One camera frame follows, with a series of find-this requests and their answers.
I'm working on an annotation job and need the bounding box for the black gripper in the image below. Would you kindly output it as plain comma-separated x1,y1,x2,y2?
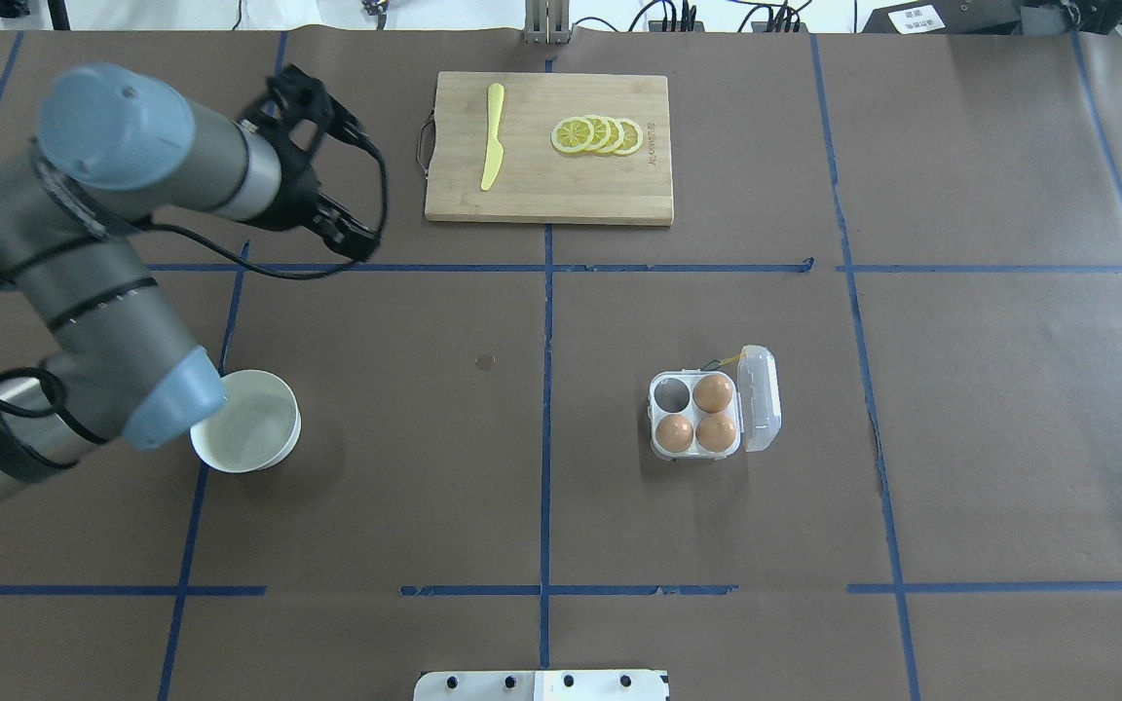
238,65,379,262

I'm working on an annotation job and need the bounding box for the brown egg from bowl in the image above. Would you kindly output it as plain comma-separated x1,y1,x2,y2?
654,414,695,454

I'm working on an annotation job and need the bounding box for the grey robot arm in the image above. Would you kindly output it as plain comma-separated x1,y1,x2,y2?
0,62,390,502

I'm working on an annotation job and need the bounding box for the clear plastic egg box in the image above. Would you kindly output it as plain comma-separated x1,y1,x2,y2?
647,345,783,461

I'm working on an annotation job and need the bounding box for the brown egg rear tray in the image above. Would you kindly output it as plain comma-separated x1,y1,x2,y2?
692,373,735,414

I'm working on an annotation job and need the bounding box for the brown egg tray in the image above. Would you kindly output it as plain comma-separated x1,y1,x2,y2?
692,373,735,414
695,414,739,453

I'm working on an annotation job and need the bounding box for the brown egg front tray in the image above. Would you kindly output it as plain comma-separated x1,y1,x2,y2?
695,414,739,453

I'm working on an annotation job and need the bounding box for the black box with label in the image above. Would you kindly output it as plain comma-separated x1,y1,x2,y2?
858,1,1021,36

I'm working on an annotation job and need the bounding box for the yellow plastic knife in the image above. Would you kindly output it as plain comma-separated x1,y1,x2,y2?
480,83,505,192

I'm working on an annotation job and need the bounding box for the bamboo cutting board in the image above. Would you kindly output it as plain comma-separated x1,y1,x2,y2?
425,71,674,227

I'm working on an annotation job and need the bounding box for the lemon slice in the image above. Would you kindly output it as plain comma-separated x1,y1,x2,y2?
549,117,596,154
596,117,624,154
583,114,616,154
611,119,643,156

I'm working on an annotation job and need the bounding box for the white round bowl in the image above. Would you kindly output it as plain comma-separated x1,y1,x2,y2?
190,369,302,474

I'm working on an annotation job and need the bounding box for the metal camera stand post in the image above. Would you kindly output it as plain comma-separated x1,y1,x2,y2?
524,0,573,45

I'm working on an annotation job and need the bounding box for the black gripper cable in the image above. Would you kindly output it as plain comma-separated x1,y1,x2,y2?
0,117,390,449

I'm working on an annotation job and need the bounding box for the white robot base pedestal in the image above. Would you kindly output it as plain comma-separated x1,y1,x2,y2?
413,668,671,700

